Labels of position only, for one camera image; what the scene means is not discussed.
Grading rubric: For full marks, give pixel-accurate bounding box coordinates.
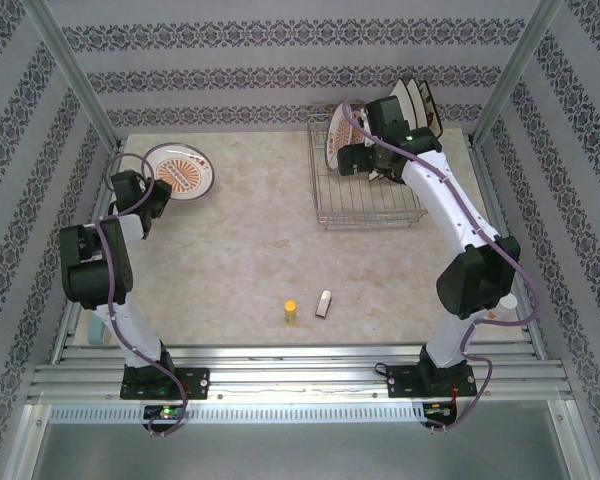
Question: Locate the white square plate black rim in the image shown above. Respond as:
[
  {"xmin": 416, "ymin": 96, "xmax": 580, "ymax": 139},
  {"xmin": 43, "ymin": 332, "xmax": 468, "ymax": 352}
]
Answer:
[{"xmin": 388, "ymin": 78, "xmax": 424, "ymax": 126}]

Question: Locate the orange sunburst round plate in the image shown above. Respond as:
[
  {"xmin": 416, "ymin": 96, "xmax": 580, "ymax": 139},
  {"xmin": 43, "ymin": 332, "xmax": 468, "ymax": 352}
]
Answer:
[
  {"xmin": 144, "ymin": 142, "xmax": 216, "ymax": 202},
  {"xmin": 323, "ymin": 102, "xmax": 369, "ymax": 174}
]

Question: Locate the square floral plate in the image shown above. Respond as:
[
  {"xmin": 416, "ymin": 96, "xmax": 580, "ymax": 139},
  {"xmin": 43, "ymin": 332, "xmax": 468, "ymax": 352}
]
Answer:
[{"xmin": 417, "ymin": 79, "xmax": 445, "ymax": 139}]

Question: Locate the small white brown box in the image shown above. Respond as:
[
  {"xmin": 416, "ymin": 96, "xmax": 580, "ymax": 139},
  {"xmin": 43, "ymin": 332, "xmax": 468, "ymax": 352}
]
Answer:
[{"xmin": 313, "ymin": 289, "xmax": 334, "ymax": 320}]

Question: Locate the pale blue round object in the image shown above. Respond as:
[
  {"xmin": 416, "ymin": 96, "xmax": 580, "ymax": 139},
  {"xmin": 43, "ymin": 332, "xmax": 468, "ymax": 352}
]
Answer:
[{"xmin": 86, "ymin": 319, "xmax": 107, "ymax": 347}]

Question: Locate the white plastic cup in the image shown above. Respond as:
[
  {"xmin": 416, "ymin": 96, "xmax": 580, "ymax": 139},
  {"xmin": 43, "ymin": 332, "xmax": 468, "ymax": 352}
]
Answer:
[{"xmin": 494, "ymin": 293, "xmax": 519, "ymax": 320}]

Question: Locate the left controller circuit board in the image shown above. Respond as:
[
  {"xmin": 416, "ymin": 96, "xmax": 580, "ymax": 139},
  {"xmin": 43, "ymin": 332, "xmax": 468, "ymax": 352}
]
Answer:
[{"xmin": 143, "ymin": 404, "xmax": 187, "ymax": 422}]

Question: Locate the controller circuit board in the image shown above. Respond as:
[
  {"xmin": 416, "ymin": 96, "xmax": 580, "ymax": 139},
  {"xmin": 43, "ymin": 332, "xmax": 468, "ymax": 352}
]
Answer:
[
  {"xmin": 422, "ymin": 401, "xmax": 457, "ymax": 419},
  {"xmin": 143, "ymin": 404, "xmax": 187, "ymax": 422}
]

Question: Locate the right controller circuit board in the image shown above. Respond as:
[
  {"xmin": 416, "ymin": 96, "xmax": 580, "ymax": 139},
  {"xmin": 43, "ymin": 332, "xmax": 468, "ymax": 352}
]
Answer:
[{"xmin": 422, "ymin": 401, "xmax": 457, "ymax": 419}]

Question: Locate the grey metal sheet panel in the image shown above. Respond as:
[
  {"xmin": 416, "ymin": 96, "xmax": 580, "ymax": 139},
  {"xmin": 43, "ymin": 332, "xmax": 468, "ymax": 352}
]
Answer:
[{"xmin": 29, "ymin": 422, "xmax": 581, "ymax": 480}]

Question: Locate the aluminium side rail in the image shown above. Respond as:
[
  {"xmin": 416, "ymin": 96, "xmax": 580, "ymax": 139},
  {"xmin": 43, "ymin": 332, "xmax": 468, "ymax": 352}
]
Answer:
[
  {"xmin": 49, "ymin": 139, "xmax": 126, "ymax": 366},
  {"xmin": 467, "ymin": 134, "xmax": 549, "ymax": 361}
]

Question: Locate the metal wire dish rack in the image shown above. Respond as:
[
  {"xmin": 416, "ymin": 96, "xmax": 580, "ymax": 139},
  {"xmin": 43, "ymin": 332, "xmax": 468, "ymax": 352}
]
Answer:
[{"xmin": 307, "ymin": 102, "xmax": 430, "ymax": 231}]

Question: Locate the aluminium frame post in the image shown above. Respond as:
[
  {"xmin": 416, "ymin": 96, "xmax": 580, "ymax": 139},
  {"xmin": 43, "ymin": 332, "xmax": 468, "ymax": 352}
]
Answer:
[
  {"xmin": 27, "ymin": 0, "xmax": 124, "ymax": 151},
  {"xmin": 467, "ymin": 0, "xmax": 567, "ymax": 149}
]

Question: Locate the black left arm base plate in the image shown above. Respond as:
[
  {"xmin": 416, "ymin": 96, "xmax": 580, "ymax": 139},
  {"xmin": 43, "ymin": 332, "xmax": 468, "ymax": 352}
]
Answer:
[{"xmin": 119, "ymin": 366, "xmax": 210, "ymax": 401}]

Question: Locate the aluminium cross rail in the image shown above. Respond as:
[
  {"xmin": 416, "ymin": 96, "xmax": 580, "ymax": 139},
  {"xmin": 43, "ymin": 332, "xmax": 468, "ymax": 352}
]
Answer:
[{"xmin": 27, "ymin": 343, "xmax": 576, "ymax": 401}]

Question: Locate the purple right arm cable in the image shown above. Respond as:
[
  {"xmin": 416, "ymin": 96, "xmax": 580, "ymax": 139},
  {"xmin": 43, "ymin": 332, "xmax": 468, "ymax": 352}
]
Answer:
[{"xmin": 342, "ymin": 101, "xmax": 539, "ymax": 432}]

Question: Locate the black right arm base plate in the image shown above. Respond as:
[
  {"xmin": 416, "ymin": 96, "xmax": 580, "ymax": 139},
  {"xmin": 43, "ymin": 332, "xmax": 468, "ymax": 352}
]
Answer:
[{"xmin": 387, "ymin": 362, "xmax": 477, "ymax": 400}]

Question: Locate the slotted grey cable duct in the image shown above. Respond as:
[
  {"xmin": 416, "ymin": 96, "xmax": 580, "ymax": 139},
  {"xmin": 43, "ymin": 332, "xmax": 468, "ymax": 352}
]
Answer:
[{"xmin": 48, "ymin": 403, "xmax": 427, "ymax": 425}]

